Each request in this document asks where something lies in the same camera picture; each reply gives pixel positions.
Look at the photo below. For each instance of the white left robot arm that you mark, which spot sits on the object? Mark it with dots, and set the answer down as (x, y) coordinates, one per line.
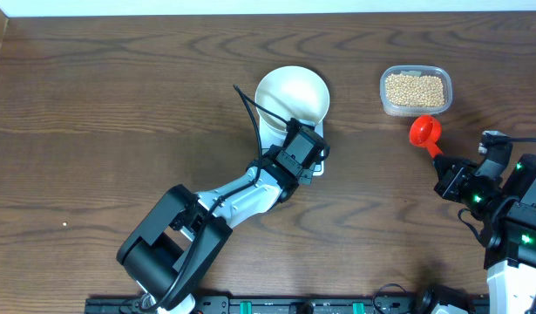
(174, 246)

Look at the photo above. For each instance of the cream round bowl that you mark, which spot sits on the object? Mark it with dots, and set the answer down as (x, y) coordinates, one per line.
(295, 92)

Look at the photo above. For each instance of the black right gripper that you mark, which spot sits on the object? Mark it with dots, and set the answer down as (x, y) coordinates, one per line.
(448, 184)

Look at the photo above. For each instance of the clear plastic soybean container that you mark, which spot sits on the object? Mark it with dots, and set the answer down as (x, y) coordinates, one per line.
(415, 90)

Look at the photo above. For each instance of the red plastic measuring scoop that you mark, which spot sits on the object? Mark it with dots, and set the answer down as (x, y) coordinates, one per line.
(425, 133)

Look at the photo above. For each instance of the white digital kitchen scale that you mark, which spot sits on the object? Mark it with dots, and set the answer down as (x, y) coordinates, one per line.
(272, 136)

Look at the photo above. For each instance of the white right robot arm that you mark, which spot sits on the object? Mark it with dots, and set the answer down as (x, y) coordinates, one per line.
(508, 214)

